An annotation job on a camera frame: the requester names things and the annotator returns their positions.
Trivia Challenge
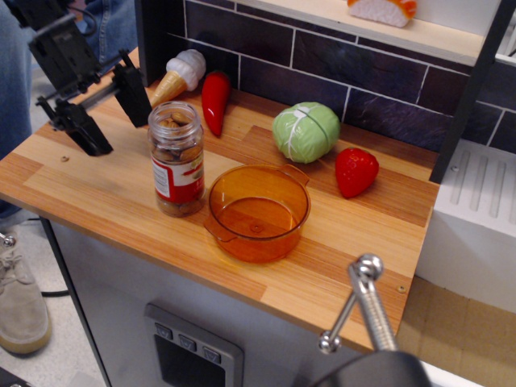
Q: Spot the grey oven control panel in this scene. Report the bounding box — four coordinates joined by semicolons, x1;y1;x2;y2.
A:
144;303;244;387

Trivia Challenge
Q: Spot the red toy strawberry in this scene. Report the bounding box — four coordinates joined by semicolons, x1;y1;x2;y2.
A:
335;148;380;198

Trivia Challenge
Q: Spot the light wooden shelf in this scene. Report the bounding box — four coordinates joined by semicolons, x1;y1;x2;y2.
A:
237;1;486;66

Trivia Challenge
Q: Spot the orange transparent plastic pot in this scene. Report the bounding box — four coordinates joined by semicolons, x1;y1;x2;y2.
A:
205;164;311;264

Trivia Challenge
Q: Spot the toy ice cream cone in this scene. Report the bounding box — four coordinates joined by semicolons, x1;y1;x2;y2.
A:
150;49;206;108

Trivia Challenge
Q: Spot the toy salmon sushi piece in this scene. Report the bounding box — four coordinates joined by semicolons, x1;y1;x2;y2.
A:
347;0;418;27

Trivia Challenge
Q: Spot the beige suede shoe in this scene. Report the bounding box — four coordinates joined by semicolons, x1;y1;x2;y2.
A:
1;232;52;355

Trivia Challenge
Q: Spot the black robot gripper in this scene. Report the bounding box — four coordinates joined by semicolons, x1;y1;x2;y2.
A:
29;14;152;156

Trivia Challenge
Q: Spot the clear almond jar red label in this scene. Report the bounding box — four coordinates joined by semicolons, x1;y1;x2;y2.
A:
148;102;206;217

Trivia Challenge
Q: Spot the blue jeans leg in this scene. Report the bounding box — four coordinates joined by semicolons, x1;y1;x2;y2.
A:
1;2;32;157

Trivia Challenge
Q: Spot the green toy cabbage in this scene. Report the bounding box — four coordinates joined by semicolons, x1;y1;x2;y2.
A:
273;102;340;164

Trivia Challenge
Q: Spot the white toy sink drainboard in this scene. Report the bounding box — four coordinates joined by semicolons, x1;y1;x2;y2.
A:
435;139;515;237

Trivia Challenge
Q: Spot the red toy chili pepper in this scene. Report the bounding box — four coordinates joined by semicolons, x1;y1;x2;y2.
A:
202;71;232;137

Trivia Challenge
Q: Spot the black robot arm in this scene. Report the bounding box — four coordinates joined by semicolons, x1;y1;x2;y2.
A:
6;1;152;156

